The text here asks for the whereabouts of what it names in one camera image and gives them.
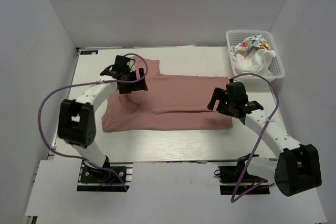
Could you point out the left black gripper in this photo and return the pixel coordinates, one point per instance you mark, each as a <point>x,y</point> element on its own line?
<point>136,86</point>

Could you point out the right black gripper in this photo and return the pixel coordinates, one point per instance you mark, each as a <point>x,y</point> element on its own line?
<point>220,94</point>

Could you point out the pink t shirt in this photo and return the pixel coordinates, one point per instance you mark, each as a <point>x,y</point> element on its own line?
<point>172,102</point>

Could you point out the white t shirt black print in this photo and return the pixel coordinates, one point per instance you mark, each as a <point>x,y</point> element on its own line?
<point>253,61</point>

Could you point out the white colourful print t shirt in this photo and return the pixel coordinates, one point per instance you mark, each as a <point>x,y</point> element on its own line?
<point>253,42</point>

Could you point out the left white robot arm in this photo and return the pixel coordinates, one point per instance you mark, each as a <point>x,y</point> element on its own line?
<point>77,124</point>

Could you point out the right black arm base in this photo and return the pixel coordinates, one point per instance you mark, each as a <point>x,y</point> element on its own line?
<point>228,177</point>

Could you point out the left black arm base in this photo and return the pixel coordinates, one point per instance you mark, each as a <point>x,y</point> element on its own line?
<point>91,180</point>

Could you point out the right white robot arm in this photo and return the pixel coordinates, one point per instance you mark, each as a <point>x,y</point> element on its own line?
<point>297,166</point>

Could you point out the blue label sticker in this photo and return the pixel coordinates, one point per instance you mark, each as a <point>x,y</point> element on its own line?
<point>89,52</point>

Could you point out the white plastic basket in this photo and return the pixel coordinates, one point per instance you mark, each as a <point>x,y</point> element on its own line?
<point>234,37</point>

